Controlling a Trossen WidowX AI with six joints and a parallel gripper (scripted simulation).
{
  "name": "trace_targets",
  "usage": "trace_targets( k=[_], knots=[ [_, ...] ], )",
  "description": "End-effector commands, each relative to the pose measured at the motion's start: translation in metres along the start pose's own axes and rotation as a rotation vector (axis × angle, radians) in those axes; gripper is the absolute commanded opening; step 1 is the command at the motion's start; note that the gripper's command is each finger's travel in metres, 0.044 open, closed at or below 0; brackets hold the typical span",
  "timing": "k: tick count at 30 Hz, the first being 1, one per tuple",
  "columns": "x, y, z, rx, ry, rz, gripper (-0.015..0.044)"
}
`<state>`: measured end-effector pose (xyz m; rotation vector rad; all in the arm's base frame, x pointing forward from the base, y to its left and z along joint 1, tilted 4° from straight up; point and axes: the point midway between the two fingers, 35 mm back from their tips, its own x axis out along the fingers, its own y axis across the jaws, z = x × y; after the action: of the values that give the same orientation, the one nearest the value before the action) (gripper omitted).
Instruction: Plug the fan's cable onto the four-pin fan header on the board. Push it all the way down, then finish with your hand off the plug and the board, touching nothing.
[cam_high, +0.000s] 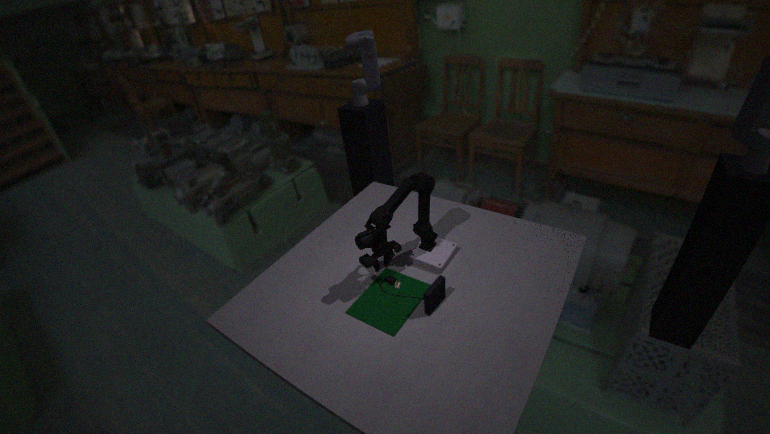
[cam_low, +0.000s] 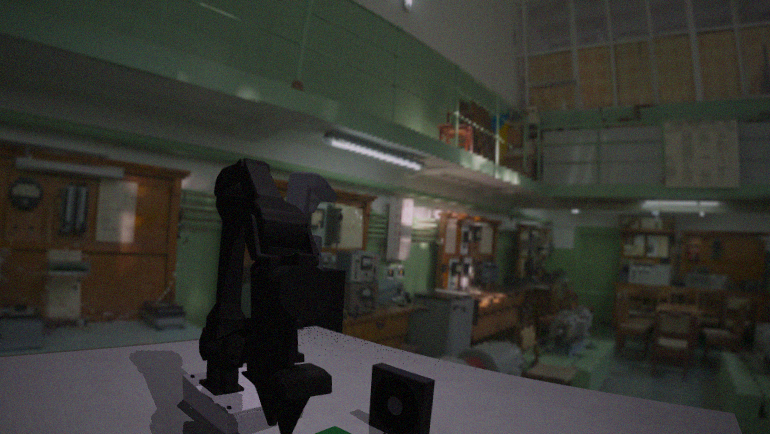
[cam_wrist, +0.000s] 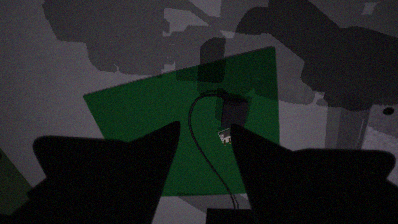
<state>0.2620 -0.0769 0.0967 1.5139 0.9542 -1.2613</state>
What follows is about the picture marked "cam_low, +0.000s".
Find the green circuit board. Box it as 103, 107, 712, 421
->
315, 426, 351, 434

